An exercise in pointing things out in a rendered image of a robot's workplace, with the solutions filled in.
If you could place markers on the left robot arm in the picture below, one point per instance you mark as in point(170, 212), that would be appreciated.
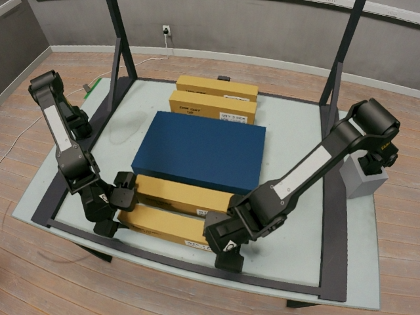
point(272, 201)

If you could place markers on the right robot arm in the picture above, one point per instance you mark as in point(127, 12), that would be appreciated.
point(74, 163)

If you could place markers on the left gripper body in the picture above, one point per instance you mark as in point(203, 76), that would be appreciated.
point(231, 261)

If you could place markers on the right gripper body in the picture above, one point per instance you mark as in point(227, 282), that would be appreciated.
point(107, 228)

